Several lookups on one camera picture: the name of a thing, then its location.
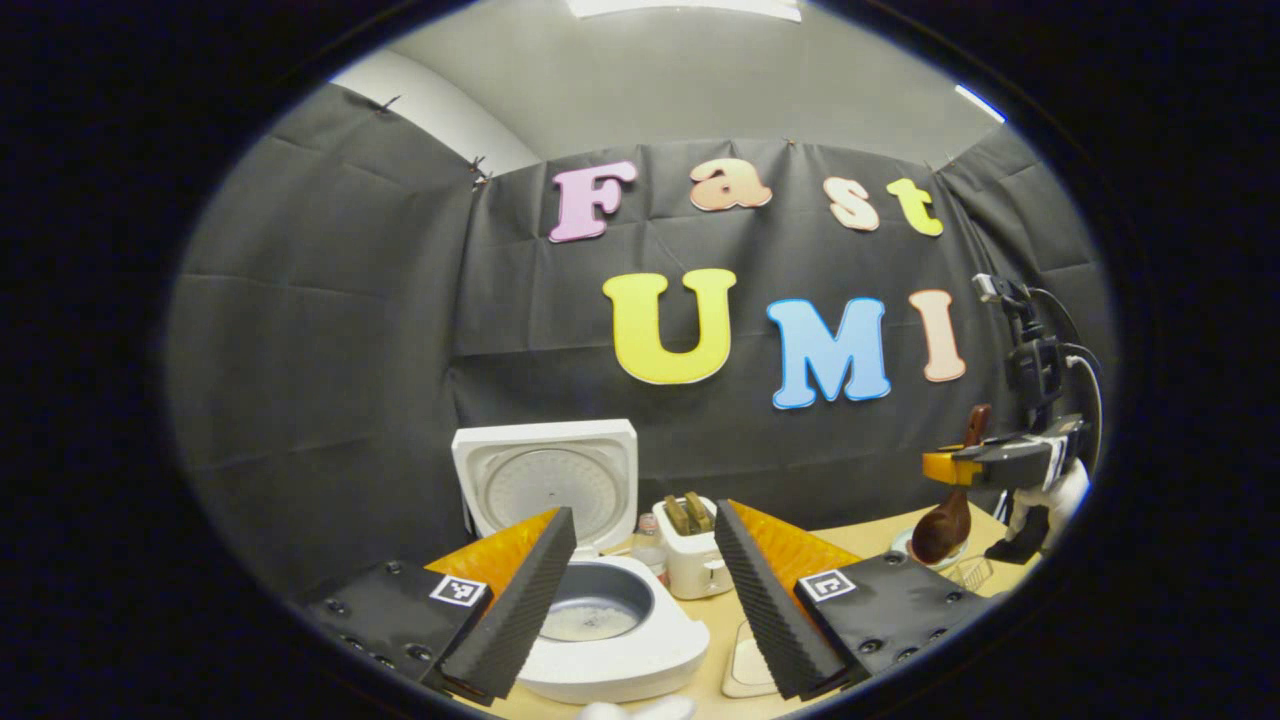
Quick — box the small ceiling light panel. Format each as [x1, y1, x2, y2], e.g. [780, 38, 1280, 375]
[955, 85, 1006, 123]

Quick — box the white rice cooker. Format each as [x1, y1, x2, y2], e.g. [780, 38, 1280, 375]
[452, 419, 711, 705]

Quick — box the glass dish of rice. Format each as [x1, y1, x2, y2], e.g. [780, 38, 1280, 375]
[720, 620, 781, 699]

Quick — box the brown wooden spoon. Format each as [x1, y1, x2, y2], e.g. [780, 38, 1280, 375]
[910, 404, 993, 564]

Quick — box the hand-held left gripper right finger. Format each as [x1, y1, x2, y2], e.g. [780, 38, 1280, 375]
[713, 498, 1001, 701]

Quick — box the white toaster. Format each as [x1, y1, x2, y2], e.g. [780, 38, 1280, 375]
[652, 492, 734, 601]

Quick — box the pale green plate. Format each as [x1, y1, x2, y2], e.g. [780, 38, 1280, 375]
[890, 528, 969, 571]

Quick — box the metal wire chopstick holder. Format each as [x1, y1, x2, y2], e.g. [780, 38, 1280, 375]
[945, 555, 994, 593]

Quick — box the small red-capped seasoning bottle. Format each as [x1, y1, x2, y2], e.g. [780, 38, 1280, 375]
[632, 513, 671, 586]

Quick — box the black backdrop cloth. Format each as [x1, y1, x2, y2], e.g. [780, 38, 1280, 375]
[165, 83, 1116, 611]

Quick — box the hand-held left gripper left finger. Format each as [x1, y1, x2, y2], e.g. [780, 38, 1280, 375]
[300, 507, 578, 706]

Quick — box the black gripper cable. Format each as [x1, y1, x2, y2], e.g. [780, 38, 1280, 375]
[1030, 288, 1106, 471]

